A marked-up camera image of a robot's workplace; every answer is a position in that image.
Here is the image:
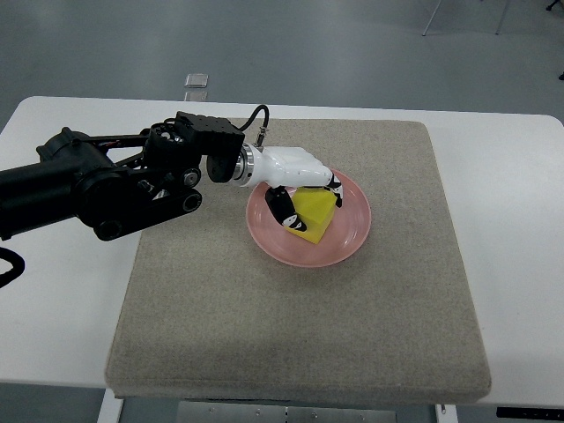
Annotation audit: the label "beige fabric mat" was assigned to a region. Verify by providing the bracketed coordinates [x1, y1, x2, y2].
[105, 120, 492, 406]

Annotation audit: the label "pink plate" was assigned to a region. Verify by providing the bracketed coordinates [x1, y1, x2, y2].
[246, 171, 371, 268]

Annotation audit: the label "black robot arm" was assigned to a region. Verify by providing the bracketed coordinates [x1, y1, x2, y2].
[1, 112, 344, 241]

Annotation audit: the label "clear floor plate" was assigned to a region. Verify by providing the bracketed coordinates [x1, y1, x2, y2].
[184, 73, 209, 102]

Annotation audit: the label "yellow foam block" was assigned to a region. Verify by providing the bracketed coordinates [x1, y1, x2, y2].
[286, 187, 336, 244]

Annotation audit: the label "metal chair legs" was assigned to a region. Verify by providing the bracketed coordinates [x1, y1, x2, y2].
[421, 1, 563, 37]

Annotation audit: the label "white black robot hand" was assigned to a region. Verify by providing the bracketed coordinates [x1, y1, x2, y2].
[237, 144, 344, 232]

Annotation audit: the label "metal table frame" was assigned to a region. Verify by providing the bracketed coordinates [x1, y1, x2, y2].
[96, 390, 459, 423]

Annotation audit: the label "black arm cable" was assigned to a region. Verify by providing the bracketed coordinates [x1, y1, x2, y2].
[237, 103, 271, 149]

